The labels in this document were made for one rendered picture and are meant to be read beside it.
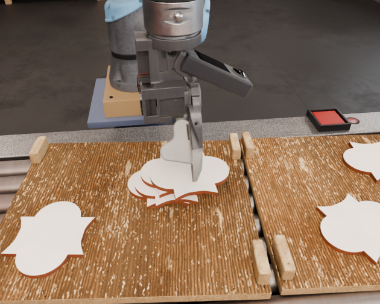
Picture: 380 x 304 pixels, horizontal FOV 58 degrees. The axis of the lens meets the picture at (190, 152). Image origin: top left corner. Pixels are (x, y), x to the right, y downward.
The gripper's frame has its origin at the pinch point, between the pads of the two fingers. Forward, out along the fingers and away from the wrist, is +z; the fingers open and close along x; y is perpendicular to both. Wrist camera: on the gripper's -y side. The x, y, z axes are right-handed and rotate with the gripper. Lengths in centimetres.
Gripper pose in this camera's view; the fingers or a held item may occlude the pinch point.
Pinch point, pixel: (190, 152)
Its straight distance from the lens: 56.5
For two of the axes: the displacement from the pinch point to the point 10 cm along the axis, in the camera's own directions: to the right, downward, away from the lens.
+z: 0.0, 7.9, 6.1
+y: -9.8, 1.2, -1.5
